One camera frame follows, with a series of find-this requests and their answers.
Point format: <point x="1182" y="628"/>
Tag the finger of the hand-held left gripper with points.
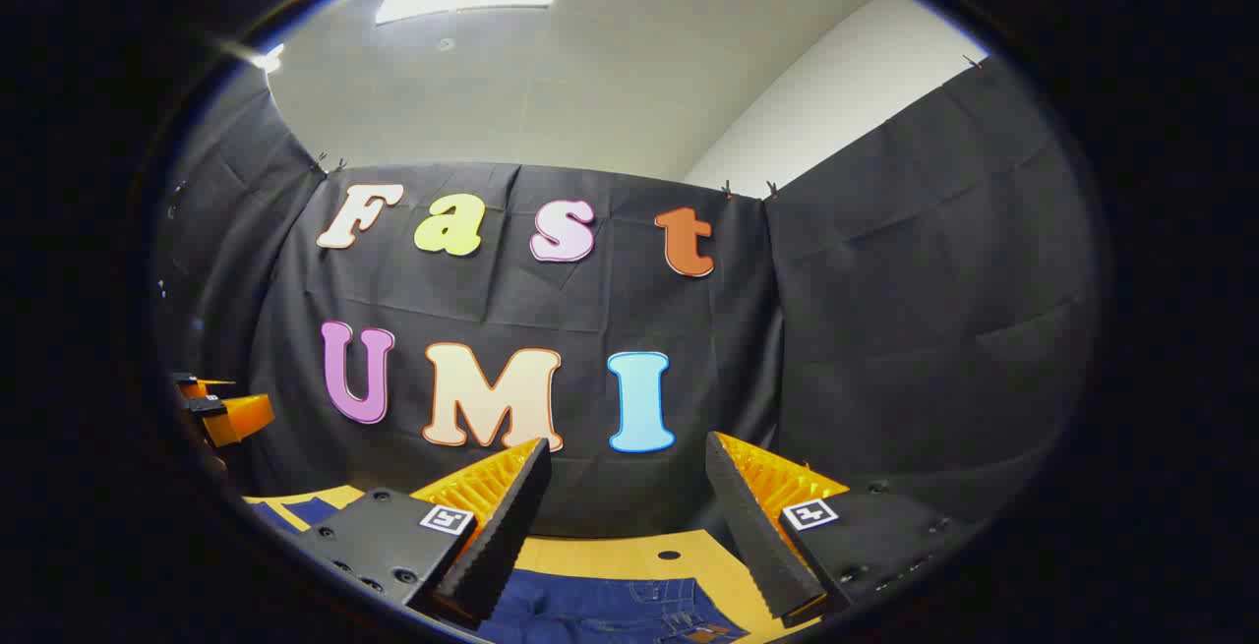
<point x="211" y="387"/>
<point x="241" y="418"/>

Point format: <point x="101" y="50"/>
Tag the blue denim jeans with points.
<point x="590" y="610"/>

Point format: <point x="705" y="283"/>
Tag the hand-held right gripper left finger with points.
<point x="497" y="536"/>

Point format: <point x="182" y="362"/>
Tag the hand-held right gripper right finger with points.
<point x="757" y="536"/>

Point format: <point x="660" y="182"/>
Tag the black backdrop cloth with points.
<point x="885" y="329"/>

